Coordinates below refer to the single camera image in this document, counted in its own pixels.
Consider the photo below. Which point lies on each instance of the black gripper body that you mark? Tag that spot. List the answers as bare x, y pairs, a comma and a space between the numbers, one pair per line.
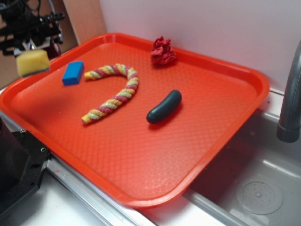
26, 29

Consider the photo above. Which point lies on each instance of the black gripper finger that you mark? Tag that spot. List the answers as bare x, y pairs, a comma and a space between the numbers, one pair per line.
53, 49

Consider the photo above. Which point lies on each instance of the yellow green sponge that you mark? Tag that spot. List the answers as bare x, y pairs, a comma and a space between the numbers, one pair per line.
32, 62

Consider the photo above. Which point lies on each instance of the blue rectangular block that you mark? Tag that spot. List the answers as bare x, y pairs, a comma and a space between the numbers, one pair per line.
73, 73

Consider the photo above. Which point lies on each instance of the crumpled red cloth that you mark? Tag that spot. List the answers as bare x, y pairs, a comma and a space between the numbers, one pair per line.
162, 53

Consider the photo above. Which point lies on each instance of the dark green toy cucumber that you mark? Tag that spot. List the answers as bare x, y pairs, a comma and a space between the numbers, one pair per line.
165, 108

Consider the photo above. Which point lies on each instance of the red plastic tray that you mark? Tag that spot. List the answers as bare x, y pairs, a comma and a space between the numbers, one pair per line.
138, 164

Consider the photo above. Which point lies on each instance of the grey sink basin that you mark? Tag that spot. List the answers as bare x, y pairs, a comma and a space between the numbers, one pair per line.
255, 180

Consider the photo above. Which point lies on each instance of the grey faucet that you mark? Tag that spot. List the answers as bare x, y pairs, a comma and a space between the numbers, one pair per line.
289, 124

